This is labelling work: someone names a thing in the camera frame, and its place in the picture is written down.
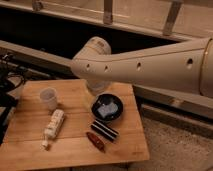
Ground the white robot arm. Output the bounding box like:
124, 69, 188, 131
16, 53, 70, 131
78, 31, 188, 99
70, 38, 213, 98

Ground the black bowl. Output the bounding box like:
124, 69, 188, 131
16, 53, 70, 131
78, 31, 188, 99
91, 94, 123, 122

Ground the black white striped box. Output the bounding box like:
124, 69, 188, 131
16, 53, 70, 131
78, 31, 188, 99
91, 120, 119, 142

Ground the translucent plastic cup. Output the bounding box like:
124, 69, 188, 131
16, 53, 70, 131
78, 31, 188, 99
39, 87, 58, 111

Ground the dark red oblong object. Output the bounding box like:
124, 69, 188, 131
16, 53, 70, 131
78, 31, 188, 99
86, 132, 105, 152

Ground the wooden board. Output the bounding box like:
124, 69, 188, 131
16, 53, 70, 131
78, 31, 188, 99
0, 80, 150, 171

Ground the white tube bottle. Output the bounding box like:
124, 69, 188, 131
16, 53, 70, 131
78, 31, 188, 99
42, 109, 65, 149

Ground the black cables and equipment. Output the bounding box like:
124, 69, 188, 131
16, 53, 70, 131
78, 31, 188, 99
0, 53, 28, 144

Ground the metal frame rail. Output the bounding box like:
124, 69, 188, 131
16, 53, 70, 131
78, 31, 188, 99
0, 0, 213, 41

